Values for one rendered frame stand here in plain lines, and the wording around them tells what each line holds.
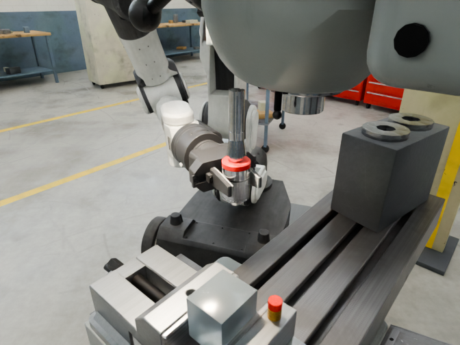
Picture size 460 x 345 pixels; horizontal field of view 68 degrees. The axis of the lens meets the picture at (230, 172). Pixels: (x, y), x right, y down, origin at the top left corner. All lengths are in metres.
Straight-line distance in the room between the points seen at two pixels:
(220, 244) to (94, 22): 5.46
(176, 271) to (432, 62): 0.43
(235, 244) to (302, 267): 0.66
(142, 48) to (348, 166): 0.54
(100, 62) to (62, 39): 2.13
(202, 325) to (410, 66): 0.31
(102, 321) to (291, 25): 0.46
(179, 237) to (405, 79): 1.16
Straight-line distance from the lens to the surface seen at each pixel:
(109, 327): 0.55
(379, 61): 0.23
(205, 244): 1.29
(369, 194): 0.75
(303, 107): 0.37
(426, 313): 2.08
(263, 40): 0.31
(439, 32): 0.22
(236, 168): 0.53
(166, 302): 0.44
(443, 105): 2.14
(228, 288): 0.40
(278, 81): 0.33
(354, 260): 0.69
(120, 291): 0.52
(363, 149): 0.72
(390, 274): 0.69
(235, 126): 0.51
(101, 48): 6.44
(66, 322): 1.96
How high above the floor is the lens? 1.39
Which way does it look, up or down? 27 degrees down
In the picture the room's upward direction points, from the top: straight up
